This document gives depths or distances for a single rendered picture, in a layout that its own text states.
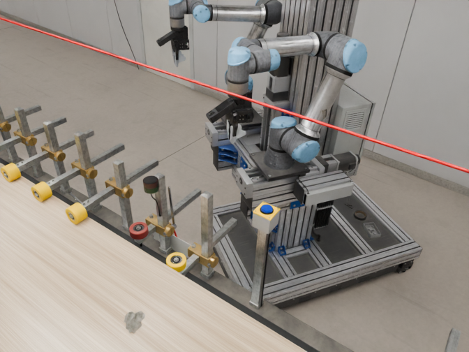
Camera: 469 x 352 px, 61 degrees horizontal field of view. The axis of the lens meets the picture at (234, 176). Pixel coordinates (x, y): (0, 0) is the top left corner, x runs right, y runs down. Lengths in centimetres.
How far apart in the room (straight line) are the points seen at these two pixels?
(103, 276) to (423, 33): 296
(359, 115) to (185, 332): 138
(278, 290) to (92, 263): 116
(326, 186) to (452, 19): 197
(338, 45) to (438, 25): 198
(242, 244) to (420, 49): 213
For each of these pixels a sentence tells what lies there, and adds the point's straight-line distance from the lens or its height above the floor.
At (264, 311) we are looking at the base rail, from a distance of 173.
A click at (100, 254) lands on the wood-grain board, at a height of 90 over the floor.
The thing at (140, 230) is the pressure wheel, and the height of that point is 90.
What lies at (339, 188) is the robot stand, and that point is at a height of 95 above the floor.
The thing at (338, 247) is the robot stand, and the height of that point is 21.
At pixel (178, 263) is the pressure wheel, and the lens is 161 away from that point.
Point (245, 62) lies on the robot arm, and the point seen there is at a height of 164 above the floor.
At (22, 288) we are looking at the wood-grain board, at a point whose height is 90.
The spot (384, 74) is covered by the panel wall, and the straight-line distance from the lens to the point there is 378.
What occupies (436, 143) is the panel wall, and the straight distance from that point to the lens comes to 385.
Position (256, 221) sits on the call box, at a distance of 137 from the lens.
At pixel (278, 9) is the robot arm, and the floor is 162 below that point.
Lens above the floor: 211
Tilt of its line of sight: 36 degrees down
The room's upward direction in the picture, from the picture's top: 3 degrees clockwise
